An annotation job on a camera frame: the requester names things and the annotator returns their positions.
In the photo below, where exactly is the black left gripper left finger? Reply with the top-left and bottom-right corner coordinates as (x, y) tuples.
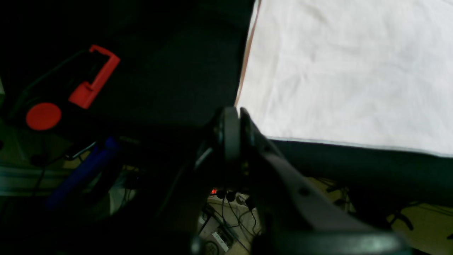
(152, 107), (241, 255)

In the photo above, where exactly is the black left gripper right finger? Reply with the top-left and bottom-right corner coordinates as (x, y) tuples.
(240, 108), (407, 255)

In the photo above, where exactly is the pink T-shirt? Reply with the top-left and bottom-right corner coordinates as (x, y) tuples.
(236, 0), (453, 158)

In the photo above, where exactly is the white power strip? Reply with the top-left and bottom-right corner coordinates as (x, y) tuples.
(197, 190), (262, 255)

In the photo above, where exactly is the red and black clamp tool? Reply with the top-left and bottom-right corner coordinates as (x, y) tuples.
(7, 45), (120, 210)

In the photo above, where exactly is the black table cloth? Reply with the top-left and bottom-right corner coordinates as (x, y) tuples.
(1, 0), (452, 206)

